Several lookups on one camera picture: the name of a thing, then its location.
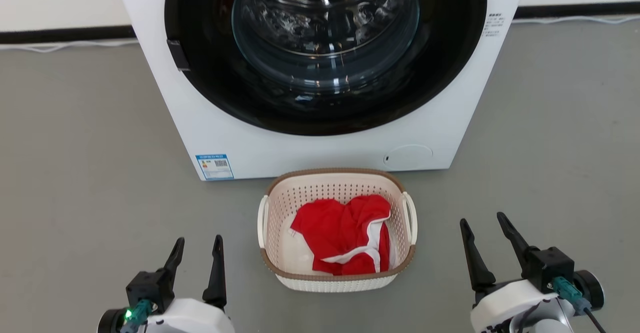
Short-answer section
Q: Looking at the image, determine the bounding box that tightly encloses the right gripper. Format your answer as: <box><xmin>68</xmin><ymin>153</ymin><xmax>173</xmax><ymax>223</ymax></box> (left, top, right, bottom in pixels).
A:
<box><xmin>459</xmin><ymin>211</ymin><xmax>605</xmax><ymax>333</ymax></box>

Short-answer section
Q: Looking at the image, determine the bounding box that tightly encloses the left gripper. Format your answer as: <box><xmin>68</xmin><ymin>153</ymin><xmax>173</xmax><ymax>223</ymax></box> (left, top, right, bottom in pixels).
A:
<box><xmin>97</xmin><ymin>234</ymin><xmax>236</xmax><ymax>333</ymax></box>

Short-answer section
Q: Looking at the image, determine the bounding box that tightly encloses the cream perforated laundry basket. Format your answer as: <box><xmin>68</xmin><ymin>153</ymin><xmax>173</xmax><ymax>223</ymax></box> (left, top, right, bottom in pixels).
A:
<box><xmin>257</xmin><ymin>168</ymin><xmax>418</xmax><ymax>293</ymax></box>

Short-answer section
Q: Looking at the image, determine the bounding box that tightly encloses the blue energy label sticker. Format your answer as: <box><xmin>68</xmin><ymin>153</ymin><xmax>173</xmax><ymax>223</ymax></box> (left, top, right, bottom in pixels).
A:
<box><xmin>195</xmin><ymin>153</ymin><xmax>235</xmax><ymax>181</ymax></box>

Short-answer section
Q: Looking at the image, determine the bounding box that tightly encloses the round white filter cover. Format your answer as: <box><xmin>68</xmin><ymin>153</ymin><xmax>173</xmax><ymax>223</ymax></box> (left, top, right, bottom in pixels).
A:
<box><xmin>383</xmin><ymin>144</ymin><xmax>434</xmax><ymax>170</ymax></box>

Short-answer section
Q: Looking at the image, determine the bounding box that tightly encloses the red garment with white trim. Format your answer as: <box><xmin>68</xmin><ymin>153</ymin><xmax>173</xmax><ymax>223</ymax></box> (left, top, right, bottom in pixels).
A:
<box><xmin>290</xmin><ymin>194</ymin><xmax>392</xmax><ymax>277</ymax></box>

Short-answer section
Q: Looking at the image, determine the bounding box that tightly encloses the white front-load washing machine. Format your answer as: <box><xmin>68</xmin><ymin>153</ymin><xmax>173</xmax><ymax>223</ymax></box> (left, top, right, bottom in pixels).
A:
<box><xmin>112</xmin><ymin>0</ymin><xmax>529</xmax><ymax>182</ymax></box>

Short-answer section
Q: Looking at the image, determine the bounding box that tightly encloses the black round washer door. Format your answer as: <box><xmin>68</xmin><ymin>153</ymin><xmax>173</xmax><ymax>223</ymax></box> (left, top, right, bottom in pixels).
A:
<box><xmin>164</xmin><ymin>0</ymin><xmax>488</xmax><ymax>137</ymax></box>

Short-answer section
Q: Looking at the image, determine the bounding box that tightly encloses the small printed text label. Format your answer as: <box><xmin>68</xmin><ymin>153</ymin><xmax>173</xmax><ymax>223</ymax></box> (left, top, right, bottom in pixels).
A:
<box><xmin>484</xmin><ymin>13</ymin><xmax>506</xmax><ymax>39</ymax></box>

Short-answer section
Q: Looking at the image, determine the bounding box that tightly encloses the black baseboard strip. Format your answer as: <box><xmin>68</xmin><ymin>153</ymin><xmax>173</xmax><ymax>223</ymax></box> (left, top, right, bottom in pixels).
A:
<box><xmin>515</xmin><ymin>1</ymin><xmax>640</xmax><ymax>20</ymax></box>
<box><xmin>0</xmin><ymin>24</ymin><xmax>137</xmax><ymax>45</ymax></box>

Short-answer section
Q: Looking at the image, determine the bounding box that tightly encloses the green-plug left gripper cable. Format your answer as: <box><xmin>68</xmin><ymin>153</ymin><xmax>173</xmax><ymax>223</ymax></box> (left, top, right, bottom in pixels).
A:
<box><xmin>119</xmin><ymin>299</ymin><xmax>153</xmax><ymax>333</ymax></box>

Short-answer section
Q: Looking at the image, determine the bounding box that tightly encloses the green-plug gripper cable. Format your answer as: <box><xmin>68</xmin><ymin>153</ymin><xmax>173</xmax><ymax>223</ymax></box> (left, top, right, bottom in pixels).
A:
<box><xmin>119</xmin><ymin>299</ymin><xmax>153</xmax><ymax>333</ymax></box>
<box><xmin>551</xmin><ymin>276</ymin><xmax>608</xmax><ymax>333</ymax></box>

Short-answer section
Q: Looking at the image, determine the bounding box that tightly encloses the green-plug right gripper cable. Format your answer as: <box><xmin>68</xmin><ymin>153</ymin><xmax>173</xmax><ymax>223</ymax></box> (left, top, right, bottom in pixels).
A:
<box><xmin>551</xmin><ymin>276</ymin><xmax>608</xmax><ymax>333</ymax></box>

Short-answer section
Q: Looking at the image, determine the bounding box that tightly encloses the black door latch handle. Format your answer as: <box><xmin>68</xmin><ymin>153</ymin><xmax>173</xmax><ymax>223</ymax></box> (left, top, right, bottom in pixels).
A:
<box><xmin>166</xmin><ymin>39</ymin><xmax>191</xmax><ymax>72</ymax></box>

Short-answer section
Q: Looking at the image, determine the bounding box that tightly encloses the white floor cable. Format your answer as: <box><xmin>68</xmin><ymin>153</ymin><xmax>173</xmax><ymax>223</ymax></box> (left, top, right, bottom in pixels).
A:
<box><xmin>0</xmin><ymin>38</ymin><xmax>141</xmax><ymax>54</ymax></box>
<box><xmin>512</xmin><ymin>14</ymin><xmax>640</xmax><ymax>26</ymax></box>

